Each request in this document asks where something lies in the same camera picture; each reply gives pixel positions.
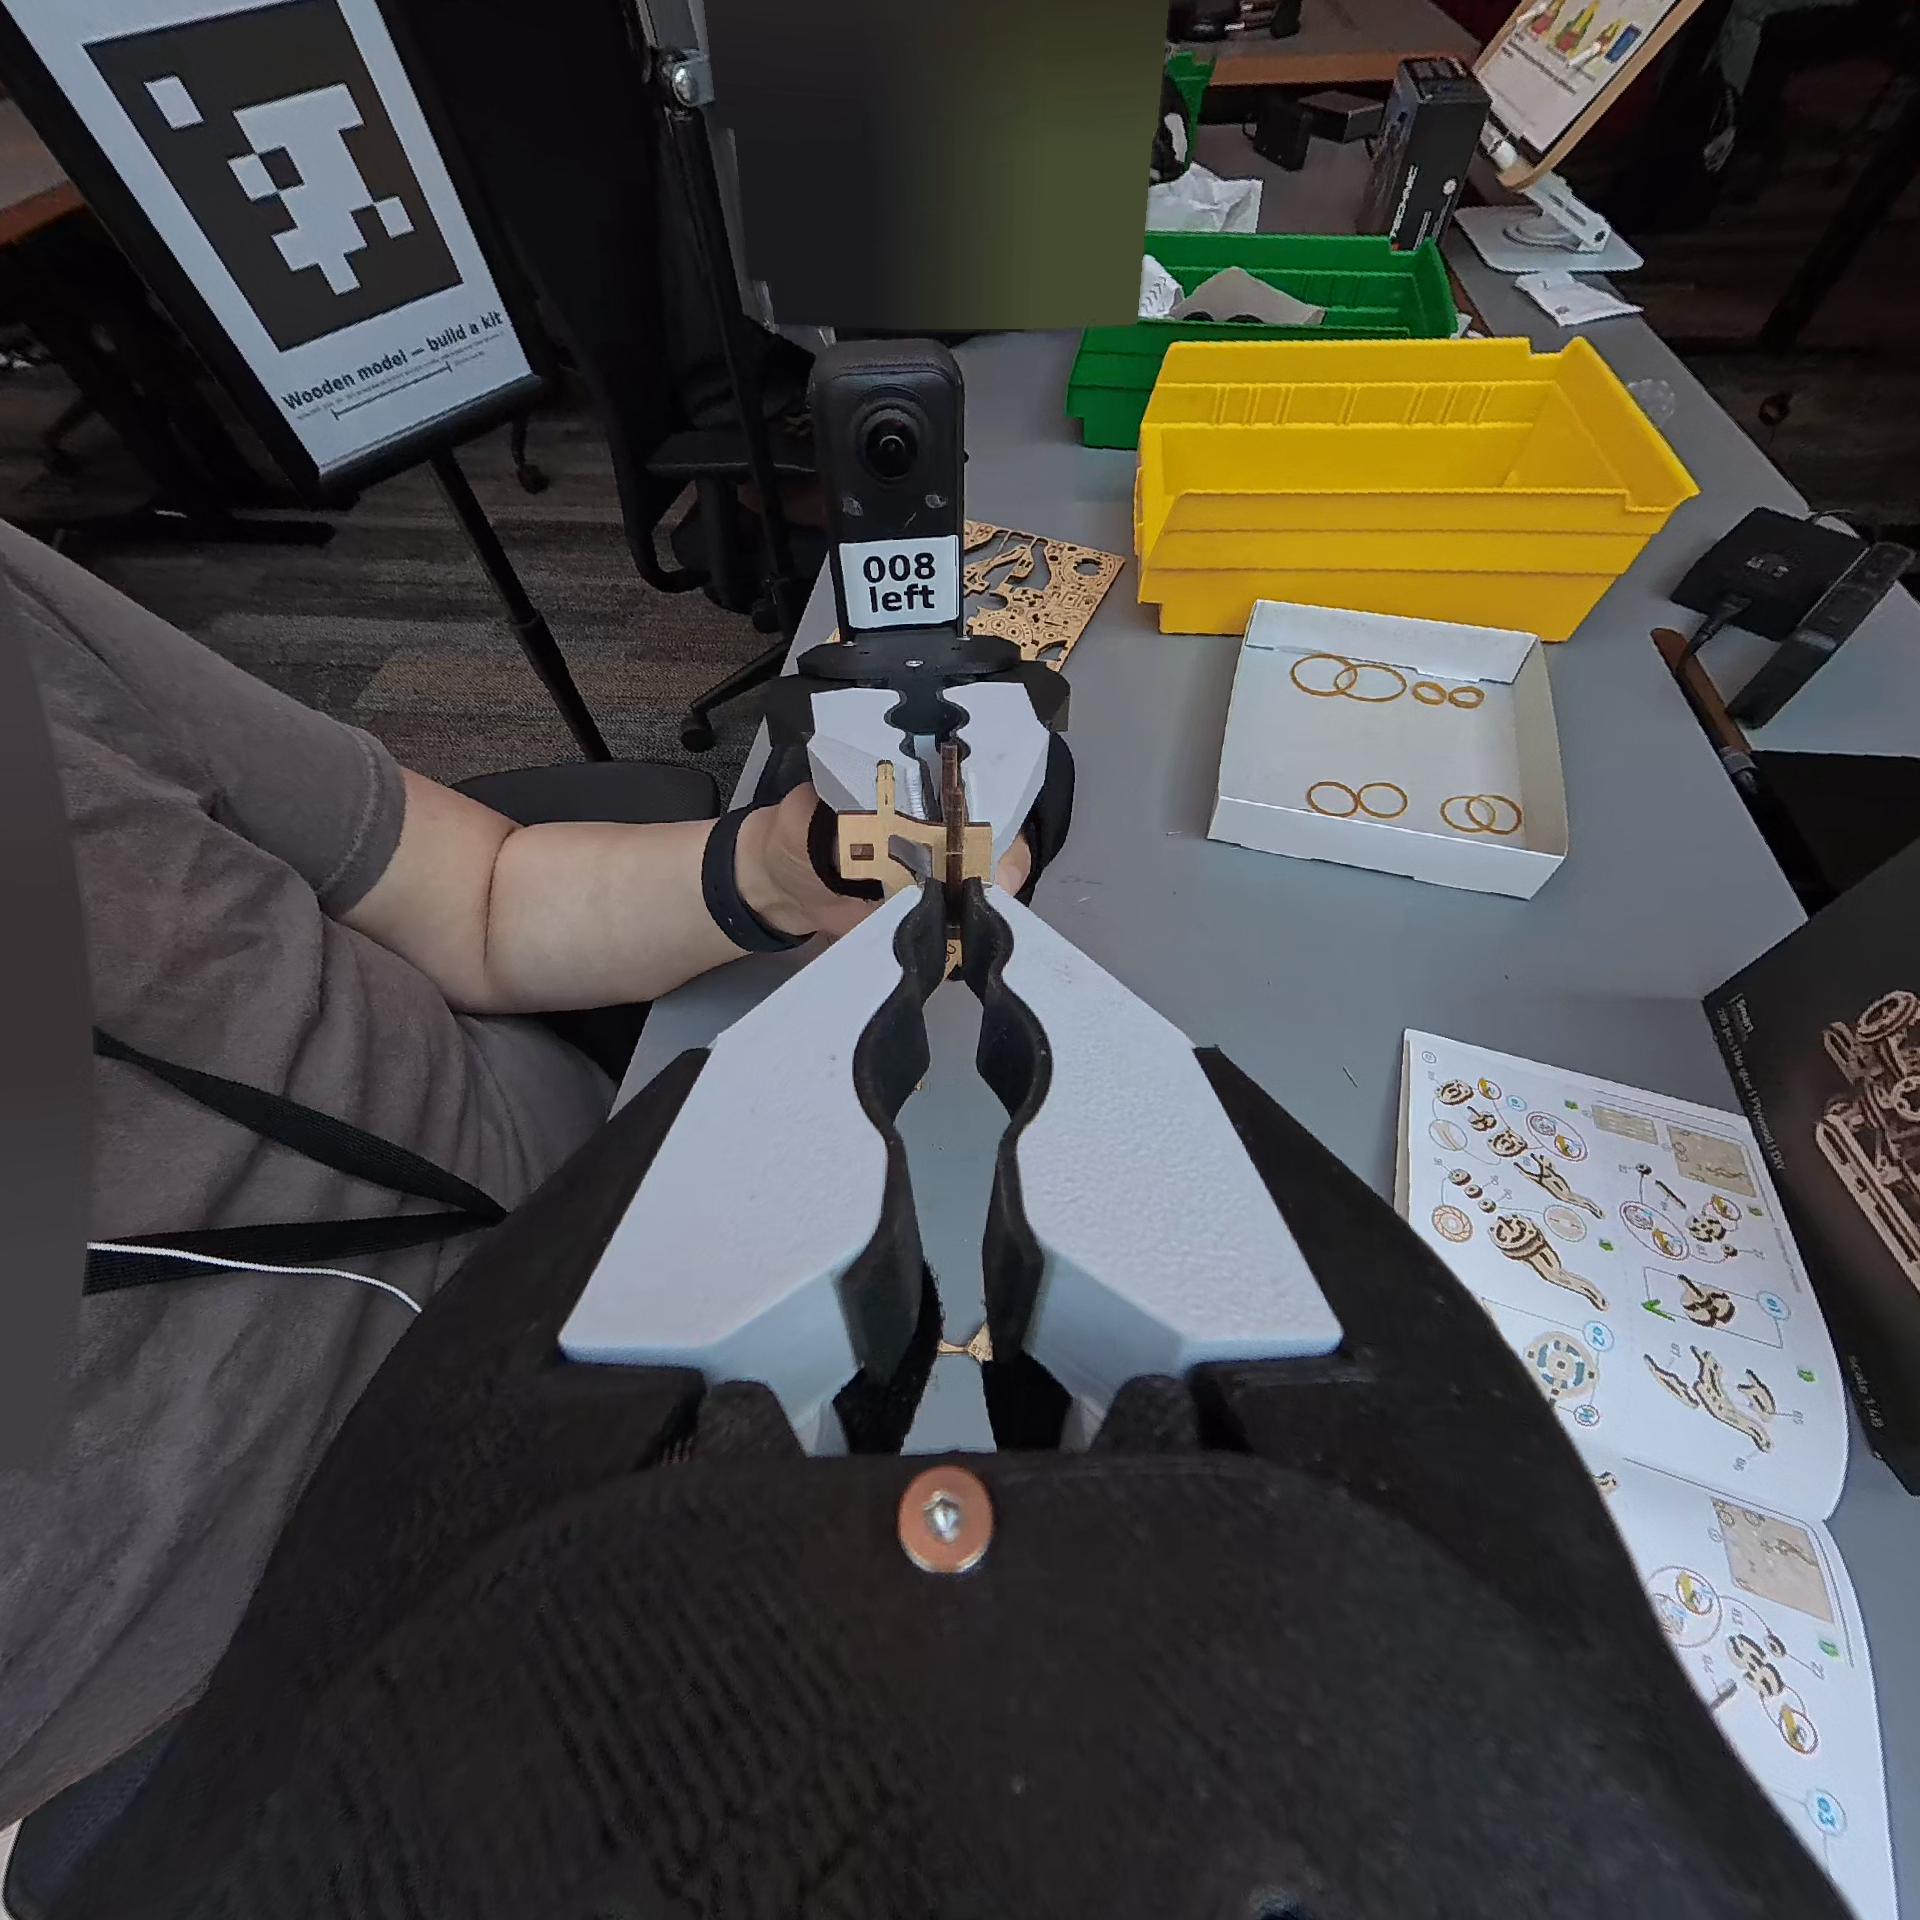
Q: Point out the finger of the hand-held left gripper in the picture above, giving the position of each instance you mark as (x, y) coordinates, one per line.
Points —
(856, 735)
(1005, 748)

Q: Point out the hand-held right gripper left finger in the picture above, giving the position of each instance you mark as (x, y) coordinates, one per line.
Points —
(723, 1202)

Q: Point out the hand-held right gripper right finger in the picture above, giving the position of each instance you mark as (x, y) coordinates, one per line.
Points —
(1165, 1202)

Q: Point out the thin wooden part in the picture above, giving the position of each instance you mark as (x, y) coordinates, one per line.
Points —
(952, 812)

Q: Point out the pale cross-shaped wooden part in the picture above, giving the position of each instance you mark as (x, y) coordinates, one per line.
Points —
(863, 853)

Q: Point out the person's left forearm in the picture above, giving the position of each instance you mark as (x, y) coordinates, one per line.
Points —
(569, 900)

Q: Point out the laser-cut wooden parts sheet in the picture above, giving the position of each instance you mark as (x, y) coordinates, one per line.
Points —
(965, 1346)
(1050, 600)

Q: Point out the dark model kit box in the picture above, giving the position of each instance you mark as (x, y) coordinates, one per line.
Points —
(1833, 1081)

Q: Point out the person's left hand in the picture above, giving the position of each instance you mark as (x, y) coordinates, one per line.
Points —
(787, 870)

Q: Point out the green plastic bin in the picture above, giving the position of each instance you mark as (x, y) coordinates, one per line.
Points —
(1101, 405)

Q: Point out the crumpled white wrapper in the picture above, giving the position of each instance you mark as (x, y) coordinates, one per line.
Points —
(1165, 288)

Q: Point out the group of rubber bands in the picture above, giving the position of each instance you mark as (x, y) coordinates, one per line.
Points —
(1355, 677)

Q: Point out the black sign stand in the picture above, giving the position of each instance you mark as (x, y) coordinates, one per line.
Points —
(517, 600)

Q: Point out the yellow plastic bin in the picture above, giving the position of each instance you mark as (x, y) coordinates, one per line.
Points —
(1350, 608)
(1622, 448)

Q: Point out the white cardboard tray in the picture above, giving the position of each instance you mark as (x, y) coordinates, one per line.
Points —
(1396, 742)

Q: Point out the brown sandpaper sheet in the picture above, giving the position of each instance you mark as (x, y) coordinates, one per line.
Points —
(1255, 302)

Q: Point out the crumpled white tissue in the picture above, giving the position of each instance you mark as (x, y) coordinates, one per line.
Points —
(1200, 198)

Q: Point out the illustrated instruction booklet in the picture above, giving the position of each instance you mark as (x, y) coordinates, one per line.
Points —
(1622, 1275)

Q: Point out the grey board on easel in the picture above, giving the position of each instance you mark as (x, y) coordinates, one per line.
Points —
(668, 38)

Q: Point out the grey background table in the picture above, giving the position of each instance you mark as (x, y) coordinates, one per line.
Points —
(1321, 44)

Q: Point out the upright black carton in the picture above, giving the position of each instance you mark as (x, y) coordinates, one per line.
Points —
(1427, 148)

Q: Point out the framed marker sign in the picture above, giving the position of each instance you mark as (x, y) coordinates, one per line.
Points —
(302, 196)

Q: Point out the white stand base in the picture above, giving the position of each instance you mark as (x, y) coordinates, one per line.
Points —
(1544, 237)

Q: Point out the brown pencil tool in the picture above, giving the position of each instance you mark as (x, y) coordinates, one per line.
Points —
(1701, 706)

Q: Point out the small white packet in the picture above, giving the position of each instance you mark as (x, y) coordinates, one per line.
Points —
(1574, 294)

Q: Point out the wooden instruction board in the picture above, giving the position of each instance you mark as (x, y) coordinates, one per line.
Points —
(1592, 68)

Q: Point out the long black remote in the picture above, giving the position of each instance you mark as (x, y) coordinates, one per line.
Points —
(1821, 629)

